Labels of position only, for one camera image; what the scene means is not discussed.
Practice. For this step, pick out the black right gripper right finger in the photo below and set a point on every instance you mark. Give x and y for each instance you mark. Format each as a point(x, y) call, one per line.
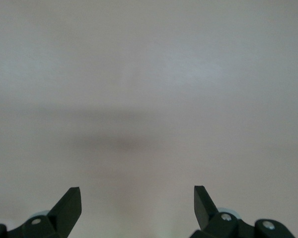
point(208, 215)

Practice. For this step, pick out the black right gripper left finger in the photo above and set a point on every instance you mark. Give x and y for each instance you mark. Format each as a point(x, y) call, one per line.
point(62, 215)

